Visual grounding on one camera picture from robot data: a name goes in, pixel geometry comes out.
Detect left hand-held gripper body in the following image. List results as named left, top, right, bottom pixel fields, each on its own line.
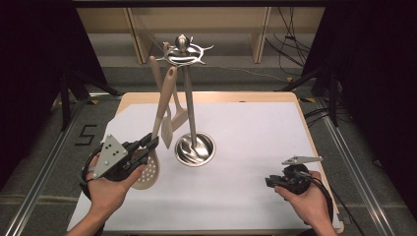
left=92, top=134, right=149, bottom=183

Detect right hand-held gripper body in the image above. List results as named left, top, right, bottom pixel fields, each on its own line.
left=281, top=155, right=325, bottom=196

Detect beige curved spatula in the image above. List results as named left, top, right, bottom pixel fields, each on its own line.
left=149, top=55, right=190, bottom=133

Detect beige slotted skimmer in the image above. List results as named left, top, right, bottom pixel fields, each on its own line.
left=131, top=66, right=180, bottom=191

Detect metal utensil rack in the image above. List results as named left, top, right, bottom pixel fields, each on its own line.
left=155, top=33, right=217, bottom=167

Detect person's right hand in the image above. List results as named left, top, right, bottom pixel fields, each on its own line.
left=274, top=170, right=333, bottom=228

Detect person's left hand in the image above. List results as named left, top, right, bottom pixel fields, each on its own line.
left=86, top=152, right=148, bottom=214

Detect white paper sheet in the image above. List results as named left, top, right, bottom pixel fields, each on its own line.
left=67, top=101, right=342, bottom=232

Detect black tripod stand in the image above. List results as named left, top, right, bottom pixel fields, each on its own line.
left=278, top=62, right=340, bottom=128
left=58, top=65, right=123, bottom=133

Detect black curtain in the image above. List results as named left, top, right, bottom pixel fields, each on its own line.
left=0, top=0, right=109, bottom=191
left=301, top=0, right=417, bottom=217

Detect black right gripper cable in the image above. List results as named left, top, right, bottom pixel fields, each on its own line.
left=308, top=173, right=358, bottom=236

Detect aluminium floor rail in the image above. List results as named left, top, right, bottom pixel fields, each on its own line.
left=315, top=97, right=398, bottom=236
left=3, top=97, right=90, bottom=236

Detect black floor cables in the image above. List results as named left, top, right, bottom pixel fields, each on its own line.
left=303, top=106, right=332, bottom=128

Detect light wooden shelf frame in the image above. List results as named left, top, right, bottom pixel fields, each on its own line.
left=77, top=6, right=326, bottom=65

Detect white floor cable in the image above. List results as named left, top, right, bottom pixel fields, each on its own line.
left=214, top=65, right=290, bottom=84

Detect black hanging cables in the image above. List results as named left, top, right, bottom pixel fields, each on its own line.
left=265, top=6, right=313, bottom=68

